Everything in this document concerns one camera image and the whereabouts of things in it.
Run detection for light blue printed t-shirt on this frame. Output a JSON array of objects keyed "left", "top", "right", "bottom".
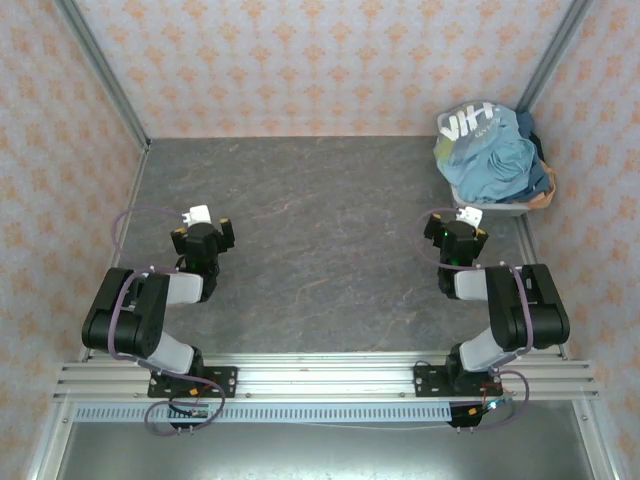
[{"left": 434, "top": 99, "right": 539, "bottom": 205}]

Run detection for white plastic laundry basket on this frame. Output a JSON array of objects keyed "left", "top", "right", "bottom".
[{"left": 451, "top": 183, "right": 532, "bottom": 219}]

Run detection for orange brown t-shirt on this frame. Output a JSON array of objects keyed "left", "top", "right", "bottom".
[{"left": 528, "top": 164, "right": 558, "bottom": 210}]

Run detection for dark blue t-shirt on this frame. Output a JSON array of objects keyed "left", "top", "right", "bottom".
[{"left": 514, "top": 110, "right": 551, "bottom": 201}]

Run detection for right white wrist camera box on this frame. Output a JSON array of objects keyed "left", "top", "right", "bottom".
[{"left": 455, "top": 205, "right": 484, "bottom": 229}]

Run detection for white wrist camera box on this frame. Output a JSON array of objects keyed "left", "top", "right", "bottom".
[
  {"left": 180, "top": 203, "right": 214, "bottom": 225},
  {"left": 455, "top": 205, "right": 484, "bottom": 229}
]

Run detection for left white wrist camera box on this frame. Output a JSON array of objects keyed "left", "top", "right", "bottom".
[{"left": 180, "top": 203, "right": 214, "bottom": 225}]

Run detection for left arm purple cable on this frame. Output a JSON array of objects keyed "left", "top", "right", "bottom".
[{"left": 107, "top": 204, "right": 229, "bottom": 437}]

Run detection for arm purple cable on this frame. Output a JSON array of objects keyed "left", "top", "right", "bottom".
[
  {"left": 107, "top": 204, "right": 229, "bottom": 437},
  {"left": 417, "top": 207, "right": 531, "bottom": 432}
]

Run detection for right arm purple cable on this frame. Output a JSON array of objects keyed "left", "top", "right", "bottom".
[{"left": 417, "top": 207, "right": 531, "bottom": 432}]

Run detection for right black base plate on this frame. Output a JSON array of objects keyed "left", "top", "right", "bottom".
[{"left": 413, "top": 362, "right": 504, "bottom": 399}]

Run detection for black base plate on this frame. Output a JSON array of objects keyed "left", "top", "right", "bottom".
[
  {"left": 147, "top": 365, "right": 239, "bottom": 399},
  {"left": 413, "top": 362, "right": 504, "bottom": 399}
]

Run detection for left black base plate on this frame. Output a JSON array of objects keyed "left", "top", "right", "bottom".
[{"left": 147, "top": 365, "right": 239, "bottom": 399}]

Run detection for aluminium cross rail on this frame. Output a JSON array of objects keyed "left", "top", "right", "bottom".
[{"left": 52, "top": 352, "right": 601, "bottom": 402}]

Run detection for aluminium corner post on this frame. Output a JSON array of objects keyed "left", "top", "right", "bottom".
[
  {"left": 514, "top": 0, "right": 596, "bottom": 116},
  {"left": 52, "top": 0, "right": 152, "bottom": 154}
]

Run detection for grey slotted cable duct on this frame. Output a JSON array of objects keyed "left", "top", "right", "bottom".
[{"left": 73, "top": 403, "right": 454, "bottom": 424}]

